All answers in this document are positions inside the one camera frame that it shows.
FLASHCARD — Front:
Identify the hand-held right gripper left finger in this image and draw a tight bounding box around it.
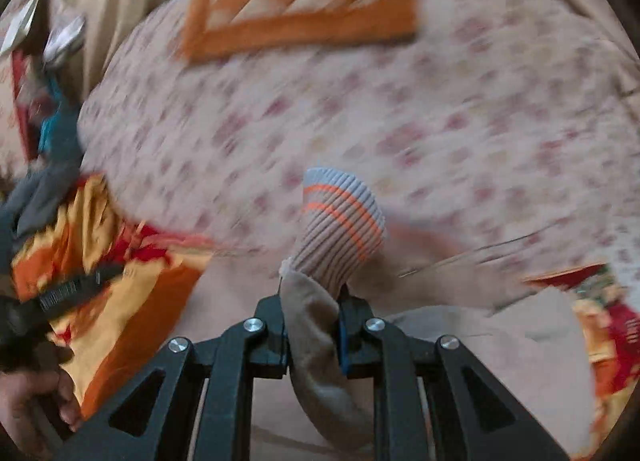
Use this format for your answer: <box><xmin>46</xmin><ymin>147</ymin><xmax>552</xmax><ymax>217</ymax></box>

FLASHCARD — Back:
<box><xmin>52</xmin><ymin>293</ymin><xmax>291</xmax><ymax>461</ymax></box>

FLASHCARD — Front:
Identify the teal cloth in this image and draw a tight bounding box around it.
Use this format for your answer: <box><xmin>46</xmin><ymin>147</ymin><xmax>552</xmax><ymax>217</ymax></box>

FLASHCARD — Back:
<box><xmin>37</xmin><ymin>84</ymin><xmax>78</xmax><ymax>154</ymax></box>

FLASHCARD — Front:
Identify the red cloth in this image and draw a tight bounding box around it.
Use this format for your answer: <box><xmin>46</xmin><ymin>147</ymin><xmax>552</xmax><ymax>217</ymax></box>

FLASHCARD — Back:
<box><xmin>11</xmin><ymin>48</ymin><xmax>43</xmax><ymax>162</ymax></box>

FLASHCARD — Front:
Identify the floral bed sheet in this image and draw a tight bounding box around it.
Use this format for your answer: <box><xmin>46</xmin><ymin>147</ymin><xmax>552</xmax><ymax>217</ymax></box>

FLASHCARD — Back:
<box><xmin>77</xmin><ymin>0</ymin><xmax>640</xmax><ymax>287</ymax></box>

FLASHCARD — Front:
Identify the taupe sweater with striped cuff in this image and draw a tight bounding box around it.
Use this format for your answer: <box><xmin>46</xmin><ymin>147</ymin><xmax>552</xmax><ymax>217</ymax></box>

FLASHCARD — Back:
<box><xmin>190</xmin><ymin>167</ymin><xmax>598</xmax><ymax>461</ymax></box>

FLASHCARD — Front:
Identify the person's left hand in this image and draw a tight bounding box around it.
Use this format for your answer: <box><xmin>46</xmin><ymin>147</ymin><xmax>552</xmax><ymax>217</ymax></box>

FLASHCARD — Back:
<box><xmin>0</xmin><ymin>368</ymin><xmax>83</xmax><ymax>459</ymax></box>

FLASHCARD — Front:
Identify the orange checkered towel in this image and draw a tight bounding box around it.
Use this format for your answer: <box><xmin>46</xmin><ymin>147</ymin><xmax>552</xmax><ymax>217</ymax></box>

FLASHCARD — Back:
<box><xmin>177</xmin><ymin>0</ymin><xmax>421</xmax><ymax>64</ymax></box>

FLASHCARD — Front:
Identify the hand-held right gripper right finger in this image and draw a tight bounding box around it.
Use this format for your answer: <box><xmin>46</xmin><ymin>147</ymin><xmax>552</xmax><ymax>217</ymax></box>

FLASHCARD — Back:
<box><xmin>337</xmin><ymin>287</ymin><xmax>571</xmax><ymax>461</ymax></box>

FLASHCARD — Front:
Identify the dark grey cloth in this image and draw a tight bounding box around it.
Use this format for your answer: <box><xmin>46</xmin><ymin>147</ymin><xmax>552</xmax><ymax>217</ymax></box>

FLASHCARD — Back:
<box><xmin>0</xmin><ymin>156</ymin><xmax>86</xmax><ymax>254</ymax></box>

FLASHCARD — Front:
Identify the red orange patterned blanket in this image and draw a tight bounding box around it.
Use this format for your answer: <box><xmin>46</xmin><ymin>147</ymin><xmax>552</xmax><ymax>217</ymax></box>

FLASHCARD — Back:
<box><xmin>10</xmin><ymin>174</ymin><xmax>640</xmax><ymax>442</ymax></box>

